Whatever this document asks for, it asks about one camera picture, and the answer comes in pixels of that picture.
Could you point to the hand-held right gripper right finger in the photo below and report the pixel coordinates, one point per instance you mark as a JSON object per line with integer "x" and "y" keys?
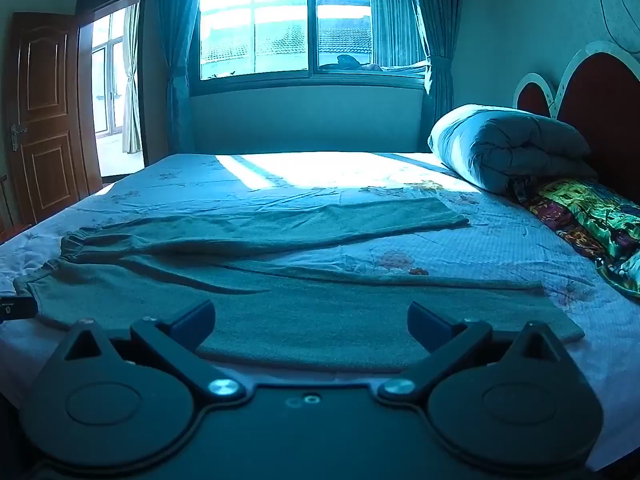
{"x": 429, "y": 325}

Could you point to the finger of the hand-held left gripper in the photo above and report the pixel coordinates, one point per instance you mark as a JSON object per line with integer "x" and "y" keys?
{"x": 17, "y": 309}

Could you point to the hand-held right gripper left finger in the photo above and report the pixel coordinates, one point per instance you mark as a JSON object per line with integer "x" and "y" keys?
{"x": 192, "y": 324}

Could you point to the grey towel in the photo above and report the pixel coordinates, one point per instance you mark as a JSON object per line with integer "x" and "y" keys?
{"x": 300, "y": 330}

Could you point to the floral bed sheet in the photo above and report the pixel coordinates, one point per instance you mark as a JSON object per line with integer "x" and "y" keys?
{"x": 350, "y": 175}

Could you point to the colourful patterned pillow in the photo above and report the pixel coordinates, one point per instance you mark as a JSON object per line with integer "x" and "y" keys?
{"x": 585, "y": 220}

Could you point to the brown wooden door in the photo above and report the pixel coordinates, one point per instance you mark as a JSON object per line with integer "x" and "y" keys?
{"x": 47, "y": 120}

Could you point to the folded grey duvet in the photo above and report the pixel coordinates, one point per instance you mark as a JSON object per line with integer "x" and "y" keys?
{"x": 500, "y": 145}

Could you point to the white balcony curtain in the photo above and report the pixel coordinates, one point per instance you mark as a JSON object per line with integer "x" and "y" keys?
{"x": 131, "y": 85}

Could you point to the balcony window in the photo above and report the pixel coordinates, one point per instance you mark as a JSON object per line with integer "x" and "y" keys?
{"x": 107, "y": 75}

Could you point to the clothes on window sill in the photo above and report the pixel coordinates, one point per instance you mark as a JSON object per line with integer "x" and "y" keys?
{"x": 350, "y": 62}

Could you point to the teal curtain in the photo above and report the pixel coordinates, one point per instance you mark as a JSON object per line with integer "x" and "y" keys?
{"x": 175, "y": 50}
{"x": 440, "y": 35}

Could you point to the red and white headboard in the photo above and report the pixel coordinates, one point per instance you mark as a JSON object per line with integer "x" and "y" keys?
{"x": 605, "y": 95}

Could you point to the sheer window curtain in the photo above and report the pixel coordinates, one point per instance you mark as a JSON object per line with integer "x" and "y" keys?
{"x": 395, "y": 20}

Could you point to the bedroom window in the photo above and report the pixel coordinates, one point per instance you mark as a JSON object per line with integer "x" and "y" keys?
{"x": 280, "y": 25}

